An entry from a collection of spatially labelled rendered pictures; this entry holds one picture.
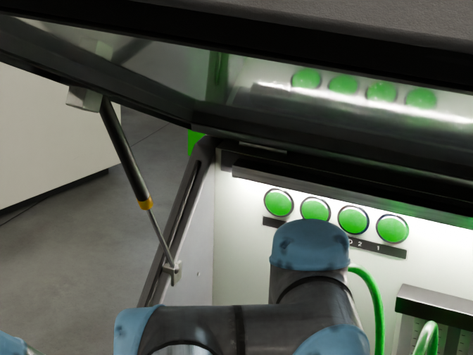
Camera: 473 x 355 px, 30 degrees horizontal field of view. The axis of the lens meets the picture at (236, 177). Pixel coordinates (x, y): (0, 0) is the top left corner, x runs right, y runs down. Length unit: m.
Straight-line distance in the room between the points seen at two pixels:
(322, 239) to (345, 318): 0.10
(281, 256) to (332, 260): 0.05
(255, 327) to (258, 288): 0.72
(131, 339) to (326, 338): 0.16
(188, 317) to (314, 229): 0.17
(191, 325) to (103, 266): 2.99
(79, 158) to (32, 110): 0.39
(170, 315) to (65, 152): 3.44
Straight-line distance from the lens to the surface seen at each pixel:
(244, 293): 1.49
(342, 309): 0.78
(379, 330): 1.32
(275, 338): 0.75
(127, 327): 0.75
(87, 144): 4.24
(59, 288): 3.62
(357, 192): 1.29
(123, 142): 1.11
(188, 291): 1.41
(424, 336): 1.11
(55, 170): 4.18
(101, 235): 3.94
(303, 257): 0.82
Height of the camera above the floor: 2.05
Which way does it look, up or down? 28 degrees down
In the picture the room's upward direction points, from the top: 2 degrees clockwise
